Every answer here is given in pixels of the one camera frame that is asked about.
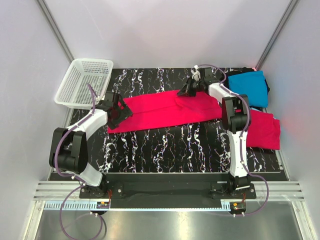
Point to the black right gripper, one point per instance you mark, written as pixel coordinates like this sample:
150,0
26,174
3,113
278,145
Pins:
191,85

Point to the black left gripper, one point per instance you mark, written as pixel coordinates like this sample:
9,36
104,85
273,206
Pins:
116,107

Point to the red t shirt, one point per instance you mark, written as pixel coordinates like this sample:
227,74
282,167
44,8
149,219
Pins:
264,131
167,109

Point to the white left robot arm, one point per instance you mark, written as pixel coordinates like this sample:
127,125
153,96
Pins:
69,149

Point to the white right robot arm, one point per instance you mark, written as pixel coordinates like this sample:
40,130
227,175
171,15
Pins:
236,115

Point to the white plastic basket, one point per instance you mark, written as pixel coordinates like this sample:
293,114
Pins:
73,91

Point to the folded blue t shirt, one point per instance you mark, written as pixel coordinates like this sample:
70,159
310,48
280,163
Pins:
253,84

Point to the folded red t shirt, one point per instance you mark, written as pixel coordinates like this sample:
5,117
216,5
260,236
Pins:
264,131

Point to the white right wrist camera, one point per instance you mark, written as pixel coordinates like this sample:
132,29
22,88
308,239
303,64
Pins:
195,73

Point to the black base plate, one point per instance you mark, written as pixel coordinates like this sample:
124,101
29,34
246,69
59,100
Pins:
170,190

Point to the aluminium frame rail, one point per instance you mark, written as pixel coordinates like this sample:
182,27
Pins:
55,195

